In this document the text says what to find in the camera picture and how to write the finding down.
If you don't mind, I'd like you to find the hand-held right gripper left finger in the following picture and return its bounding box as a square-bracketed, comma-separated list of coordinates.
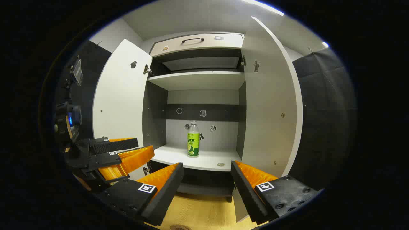
[96, 162, 185, 226]

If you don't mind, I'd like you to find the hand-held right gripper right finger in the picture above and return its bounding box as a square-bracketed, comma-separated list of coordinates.
[231, 160, 320, 225]

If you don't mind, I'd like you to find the white door with bar handle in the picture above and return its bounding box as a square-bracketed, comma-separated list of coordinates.
[92, 39, 154, 181]

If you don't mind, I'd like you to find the green label plastic bottle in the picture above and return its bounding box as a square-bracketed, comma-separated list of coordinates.
[187, 120, 200, 157]

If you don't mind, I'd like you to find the white cabinet drawer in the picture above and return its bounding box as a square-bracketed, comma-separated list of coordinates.
[150, 32, 245, 57]

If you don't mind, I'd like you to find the long ceiling light strip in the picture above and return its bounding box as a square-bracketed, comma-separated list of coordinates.
[240, 0, 285, 16]

